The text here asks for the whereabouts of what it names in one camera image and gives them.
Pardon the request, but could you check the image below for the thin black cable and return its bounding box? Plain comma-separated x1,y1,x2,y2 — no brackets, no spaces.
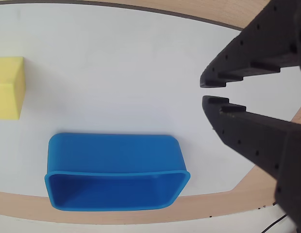
261,213,288,233

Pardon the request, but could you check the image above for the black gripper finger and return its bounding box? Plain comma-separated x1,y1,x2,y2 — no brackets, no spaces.
201,96,301,233
200,0,301,88

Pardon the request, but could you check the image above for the blue rectangular bin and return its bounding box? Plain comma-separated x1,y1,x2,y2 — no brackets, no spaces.
44,133,191,212

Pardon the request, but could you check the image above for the yellow cube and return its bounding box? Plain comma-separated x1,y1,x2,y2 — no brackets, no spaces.
0,57,26,121

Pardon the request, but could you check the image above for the white mat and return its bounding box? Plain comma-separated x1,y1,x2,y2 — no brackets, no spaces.
0,1,301,202

